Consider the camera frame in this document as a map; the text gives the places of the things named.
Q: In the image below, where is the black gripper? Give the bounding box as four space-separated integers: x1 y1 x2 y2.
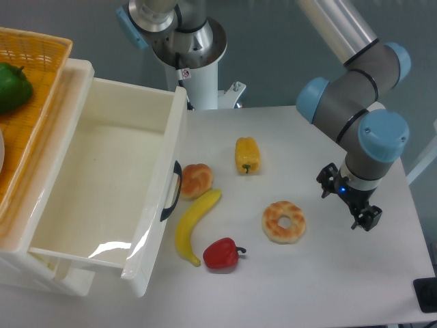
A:
316 163 382 232

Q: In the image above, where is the glazed toy donut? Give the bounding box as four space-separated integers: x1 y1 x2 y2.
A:
262 201 307 244

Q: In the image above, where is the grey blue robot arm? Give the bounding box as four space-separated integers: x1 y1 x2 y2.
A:
116 1 411 230

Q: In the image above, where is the yellow toy bell pepper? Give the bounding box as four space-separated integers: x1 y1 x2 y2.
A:
235 137 261 174

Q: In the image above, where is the black device at table edge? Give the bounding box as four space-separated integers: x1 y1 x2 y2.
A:
413 277 437 313

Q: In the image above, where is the red toy bell pepper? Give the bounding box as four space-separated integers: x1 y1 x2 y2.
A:
203 237 246 269

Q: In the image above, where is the braided toy bread roll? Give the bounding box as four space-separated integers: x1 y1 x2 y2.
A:
181 163 214 200

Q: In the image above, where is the yellow toy banana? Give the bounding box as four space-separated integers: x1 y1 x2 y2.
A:
174 189 222 267

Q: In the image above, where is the white plastic drawer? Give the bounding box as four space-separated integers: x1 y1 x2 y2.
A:
30 79 187 297

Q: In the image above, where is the white plastic drawer cabinet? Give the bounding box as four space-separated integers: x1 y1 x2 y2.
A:
1 59 94 296

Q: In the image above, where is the orange plastic basket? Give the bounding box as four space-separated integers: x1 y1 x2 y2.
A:
1 27 72 215

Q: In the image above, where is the white plate edge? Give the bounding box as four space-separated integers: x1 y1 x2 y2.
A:
0 131 5 172

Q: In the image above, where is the green toy bell pepper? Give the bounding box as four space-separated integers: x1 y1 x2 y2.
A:
1 62 33 114

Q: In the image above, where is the black drawer handle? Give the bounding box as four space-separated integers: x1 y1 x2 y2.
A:
160 161 182 222

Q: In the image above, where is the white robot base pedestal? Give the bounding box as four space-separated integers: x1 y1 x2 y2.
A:
152 18 246 110

